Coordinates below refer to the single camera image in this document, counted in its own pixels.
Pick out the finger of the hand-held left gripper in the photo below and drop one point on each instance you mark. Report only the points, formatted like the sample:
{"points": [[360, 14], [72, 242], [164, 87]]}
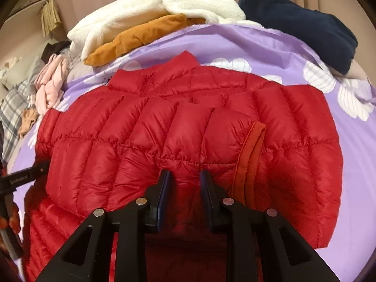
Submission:
{"points": [[26, 175]]}

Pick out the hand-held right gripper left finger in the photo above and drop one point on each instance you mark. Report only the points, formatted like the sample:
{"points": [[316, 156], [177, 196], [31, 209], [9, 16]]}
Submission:
{"points": [[165, 188]]}

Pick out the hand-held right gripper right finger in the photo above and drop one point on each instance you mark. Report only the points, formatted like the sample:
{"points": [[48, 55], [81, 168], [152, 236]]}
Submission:
{"points": [[206, 188]]}

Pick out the red puffer jacket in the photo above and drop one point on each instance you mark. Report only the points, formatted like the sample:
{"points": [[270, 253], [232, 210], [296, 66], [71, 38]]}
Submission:
{"points": [[141, 135]]}

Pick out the person's left hand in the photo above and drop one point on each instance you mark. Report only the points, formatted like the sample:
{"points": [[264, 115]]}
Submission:
{"points": [[14, 220]]}

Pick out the tan cloth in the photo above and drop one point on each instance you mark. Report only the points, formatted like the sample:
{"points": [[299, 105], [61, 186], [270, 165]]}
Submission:
{"points": [[28, 122]]}

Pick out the plaid cloth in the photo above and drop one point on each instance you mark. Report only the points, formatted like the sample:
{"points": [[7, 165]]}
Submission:
{"points": [[13, 114]]}

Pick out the pink garment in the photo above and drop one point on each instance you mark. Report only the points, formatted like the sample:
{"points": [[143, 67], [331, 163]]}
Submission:
{"points": [[51, 85]]}

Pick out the white plush toy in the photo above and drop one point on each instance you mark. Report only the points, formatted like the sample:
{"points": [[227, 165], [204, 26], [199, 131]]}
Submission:
{"points": [[10, 70]]}

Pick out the dark cloth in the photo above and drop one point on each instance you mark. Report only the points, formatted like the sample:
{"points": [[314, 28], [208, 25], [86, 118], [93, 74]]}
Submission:
{"points": [[55, 50]]}

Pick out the purple floral bed sheet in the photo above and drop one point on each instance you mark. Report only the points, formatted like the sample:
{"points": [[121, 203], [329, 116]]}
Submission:
{"points": [[346, 164]]}

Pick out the orange garment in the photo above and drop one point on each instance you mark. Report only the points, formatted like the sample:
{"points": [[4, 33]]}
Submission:
{"points": [[129, 39]]}

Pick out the beige tassel bundle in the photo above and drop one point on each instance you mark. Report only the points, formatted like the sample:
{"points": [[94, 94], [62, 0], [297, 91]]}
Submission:
{"points": [[50, 17]]}

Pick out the white fleece garment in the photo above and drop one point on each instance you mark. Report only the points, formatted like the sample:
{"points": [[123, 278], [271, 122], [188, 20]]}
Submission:
{"points": [[129, 8]]}

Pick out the navy fleece garment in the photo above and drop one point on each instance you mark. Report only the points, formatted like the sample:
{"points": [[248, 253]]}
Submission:
{"points": [[302, 26]]}

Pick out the beige cloth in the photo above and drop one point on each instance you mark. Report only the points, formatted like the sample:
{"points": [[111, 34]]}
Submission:
{"points": [[359, 76]]}

